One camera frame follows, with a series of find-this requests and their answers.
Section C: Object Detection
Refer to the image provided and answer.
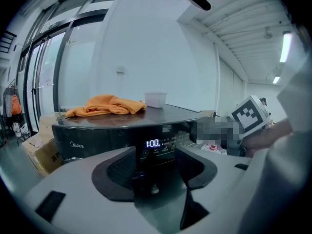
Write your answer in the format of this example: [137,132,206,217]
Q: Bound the white wall pipe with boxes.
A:
[213,42,221,113]

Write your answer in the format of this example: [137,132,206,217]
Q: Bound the orange cloth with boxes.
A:
[65,94,147,118]

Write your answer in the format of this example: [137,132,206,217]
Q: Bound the person's white shirt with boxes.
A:
[237,55,312,234]

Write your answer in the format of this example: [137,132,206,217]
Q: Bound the glass sliding doors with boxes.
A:
[14,0,125,134]

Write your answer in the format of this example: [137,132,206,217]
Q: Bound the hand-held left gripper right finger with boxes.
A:
[175,144,255,234]

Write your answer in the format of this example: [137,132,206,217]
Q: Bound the orange jacket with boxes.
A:
[11,94,23,117]

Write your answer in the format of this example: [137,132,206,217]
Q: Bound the large cardboard box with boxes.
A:
[21,132,64,178]

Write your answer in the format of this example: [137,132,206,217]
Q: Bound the small cardboard box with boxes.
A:
[38,113,66,137]

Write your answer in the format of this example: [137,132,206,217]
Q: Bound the black washing machine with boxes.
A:
[51,103,215,173]

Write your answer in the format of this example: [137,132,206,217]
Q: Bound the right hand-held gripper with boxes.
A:
[195,94,271,157]

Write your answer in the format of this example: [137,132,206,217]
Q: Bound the long ceiling light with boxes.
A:
[279,31,293,63]

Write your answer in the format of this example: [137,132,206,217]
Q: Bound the white plastic container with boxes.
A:
[143,91,169,109]

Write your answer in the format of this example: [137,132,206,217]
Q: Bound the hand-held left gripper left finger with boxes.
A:
[23,146,137,234]

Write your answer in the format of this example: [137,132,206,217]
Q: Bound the person's right forearm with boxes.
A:
[243,117,293,157]

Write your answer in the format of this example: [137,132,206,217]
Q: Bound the clothes rack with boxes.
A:
[1,78,26,142]

